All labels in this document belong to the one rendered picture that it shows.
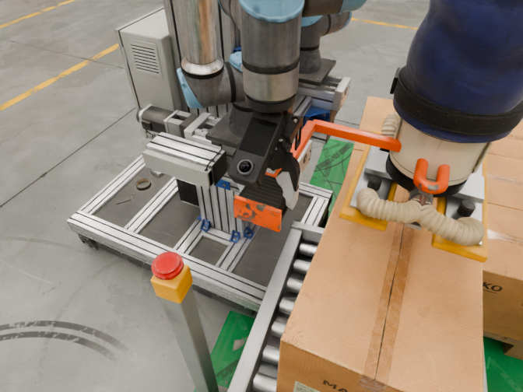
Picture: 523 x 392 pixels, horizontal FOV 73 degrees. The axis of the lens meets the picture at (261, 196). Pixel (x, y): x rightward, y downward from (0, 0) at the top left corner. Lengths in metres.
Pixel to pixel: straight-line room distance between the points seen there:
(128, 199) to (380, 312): 1.69
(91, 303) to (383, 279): 1.58
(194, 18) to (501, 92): 0.66
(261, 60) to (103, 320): 1.76
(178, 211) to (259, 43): 1.71
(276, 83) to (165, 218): 1.66
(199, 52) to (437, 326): 0.86
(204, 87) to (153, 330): 1.29
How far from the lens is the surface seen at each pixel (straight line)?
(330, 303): 0.87
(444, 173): 0.75
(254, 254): 1.85
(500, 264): 1.68
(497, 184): 2.04
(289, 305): 1.31
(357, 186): 0.83
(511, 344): 2.09
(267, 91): 0.48
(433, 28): 0.68
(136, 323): 1.99
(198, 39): 0.98
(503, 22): 0.63
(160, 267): 0.83
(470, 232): 0.74
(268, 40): 0.45
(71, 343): 2.06
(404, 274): 0.96
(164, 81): 1.44
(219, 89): 1.05
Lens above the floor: 1.70
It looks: 45 degrees down
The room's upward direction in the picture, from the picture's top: straight up
